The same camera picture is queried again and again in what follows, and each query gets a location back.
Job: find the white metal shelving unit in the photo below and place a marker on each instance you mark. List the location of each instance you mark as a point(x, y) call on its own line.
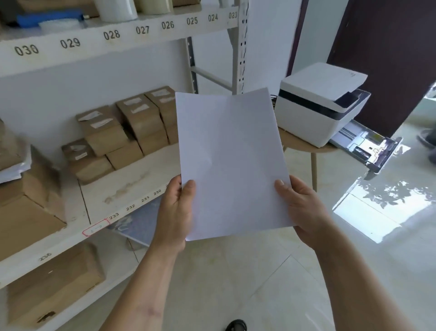
point(85, 40)

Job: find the white paper bundle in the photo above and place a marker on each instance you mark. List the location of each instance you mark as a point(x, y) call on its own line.
point(15, 170)

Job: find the person's right forearm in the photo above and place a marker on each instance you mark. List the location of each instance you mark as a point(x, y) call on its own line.
point(357, 290)

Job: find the medium cardboard box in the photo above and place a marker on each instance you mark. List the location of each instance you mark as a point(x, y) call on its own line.
point(41, 186)

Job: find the person's right thumb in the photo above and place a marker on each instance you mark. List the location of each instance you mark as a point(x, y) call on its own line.
point(283, 192)

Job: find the blue plastic tool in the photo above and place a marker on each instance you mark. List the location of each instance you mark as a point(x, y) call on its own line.
point(47, 17)

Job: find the white film roll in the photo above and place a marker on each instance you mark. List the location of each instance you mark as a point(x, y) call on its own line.
point(115, 9)

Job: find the person's right hand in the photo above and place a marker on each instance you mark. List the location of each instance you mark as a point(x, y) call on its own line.
point(308, 214)

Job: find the person's left thumb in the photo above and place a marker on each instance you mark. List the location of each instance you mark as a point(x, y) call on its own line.
point(188, 199)

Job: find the brown cardboard carton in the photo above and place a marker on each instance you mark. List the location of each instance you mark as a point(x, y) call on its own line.
point(51, 5)

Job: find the grey shoe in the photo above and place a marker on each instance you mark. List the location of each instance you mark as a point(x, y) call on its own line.
point(426, 139)

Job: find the large flat cardboard box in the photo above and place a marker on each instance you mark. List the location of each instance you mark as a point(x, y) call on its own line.
point(24, 226)

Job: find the grey plastic bag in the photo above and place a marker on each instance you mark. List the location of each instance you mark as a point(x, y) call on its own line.
point(143, 218)

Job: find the dark brown door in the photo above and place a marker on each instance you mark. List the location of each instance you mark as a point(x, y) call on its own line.
point(391, 51)

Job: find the round wooden stool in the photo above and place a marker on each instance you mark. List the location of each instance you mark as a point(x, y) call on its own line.
point(299, 145)

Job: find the long cardboard box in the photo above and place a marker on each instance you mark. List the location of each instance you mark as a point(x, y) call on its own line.
point(51, 286)

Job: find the white paper sheet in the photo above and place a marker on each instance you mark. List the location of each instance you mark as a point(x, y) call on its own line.
point(231, 160)

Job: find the white printer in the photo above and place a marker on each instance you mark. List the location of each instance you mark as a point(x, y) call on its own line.
point(313, 109)

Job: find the person's left forearm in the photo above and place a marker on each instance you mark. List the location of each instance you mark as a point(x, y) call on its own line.
point(143, 293)

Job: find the black shoe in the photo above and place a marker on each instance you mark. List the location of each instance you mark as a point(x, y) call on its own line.
point(236, 325)

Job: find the person's left hand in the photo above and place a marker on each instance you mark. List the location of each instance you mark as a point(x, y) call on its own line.
point(173, 214)

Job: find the stack of small cardboard boxes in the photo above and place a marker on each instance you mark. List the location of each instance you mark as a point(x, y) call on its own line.
point(143, 126)

